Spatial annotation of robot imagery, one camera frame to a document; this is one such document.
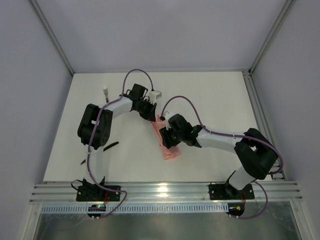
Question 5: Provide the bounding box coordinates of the slotted cable duct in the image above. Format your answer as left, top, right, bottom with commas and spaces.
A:
40, 202, 228, 214

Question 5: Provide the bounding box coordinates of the aluminium rail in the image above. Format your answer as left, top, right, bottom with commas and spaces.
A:
29, 180, 303, 204
241, 70, 287, 181

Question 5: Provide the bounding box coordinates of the black handled knife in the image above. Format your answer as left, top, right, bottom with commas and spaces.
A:
80, 141, 119, 165

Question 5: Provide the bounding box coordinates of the right corner aluminium post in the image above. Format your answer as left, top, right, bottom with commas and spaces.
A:
248, 0, 296, 75

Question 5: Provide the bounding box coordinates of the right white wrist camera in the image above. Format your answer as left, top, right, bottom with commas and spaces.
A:
160, 111, 174, 129

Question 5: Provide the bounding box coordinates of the small controller board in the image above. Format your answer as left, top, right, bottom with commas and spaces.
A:
226, 202, 245, 219
87, 204, 106, 220

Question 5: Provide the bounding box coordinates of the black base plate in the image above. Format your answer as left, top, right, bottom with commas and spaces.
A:
208, 182, 255, 200
70, 179, 121, 202

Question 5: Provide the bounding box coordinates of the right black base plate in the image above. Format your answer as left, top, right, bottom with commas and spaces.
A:
208, 182, 255, 200

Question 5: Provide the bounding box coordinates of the front aluminium rail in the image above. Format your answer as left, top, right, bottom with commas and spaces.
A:
29, 180, 303, 204

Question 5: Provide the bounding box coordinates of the left small controller board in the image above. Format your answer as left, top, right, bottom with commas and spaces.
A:
87, 204, 106, 220

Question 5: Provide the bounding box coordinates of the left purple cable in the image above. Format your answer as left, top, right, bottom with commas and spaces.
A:
85, 68, 154, 219

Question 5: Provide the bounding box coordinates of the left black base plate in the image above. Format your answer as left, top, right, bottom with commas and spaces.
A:
70, 179, 121, 202

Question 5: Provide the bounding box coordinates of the right small controller board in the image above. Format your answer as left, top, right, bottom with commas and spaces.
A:
226, 202, 245, 219

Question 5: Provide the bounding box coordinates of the right side aluminium rail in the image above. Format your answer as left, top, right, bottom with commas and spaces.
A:
241, 70, 287, 181

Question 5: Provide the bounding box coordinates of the pink cloth napkin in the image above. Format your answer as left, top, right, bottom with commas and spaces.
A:
151, 114, 181, 161

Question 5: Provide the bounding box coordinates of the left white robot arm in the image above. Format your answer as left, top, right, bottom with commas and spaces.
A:
77, 83, 162, 190

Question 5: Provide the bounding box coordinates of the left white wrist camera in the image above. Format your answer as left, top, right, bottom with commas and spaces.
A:
148, 90, 162, 105

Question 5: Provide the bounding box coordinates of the purple cable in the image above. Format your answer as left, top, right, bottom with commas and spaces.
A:
160, 95, 285, 221
85, 68, 154, 219

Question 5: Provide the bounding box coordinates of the corner aluminium post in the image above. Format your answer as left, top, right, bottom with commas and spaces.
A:
27, 0, 75, 77
248, 0, 296, 75

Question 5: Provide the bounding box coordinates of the left corner aluminium post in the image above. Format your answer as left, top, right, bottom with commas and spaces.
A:
27, 0, 75, 77

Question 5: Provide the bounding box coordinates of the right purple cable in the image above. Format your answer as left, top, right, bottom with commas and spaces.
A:
160, 95, 285, 221

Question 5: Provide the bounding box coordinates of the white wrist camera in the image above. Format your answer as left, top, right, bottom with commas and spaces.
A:
148, 90, 162, 105
160, 111, 174, 129

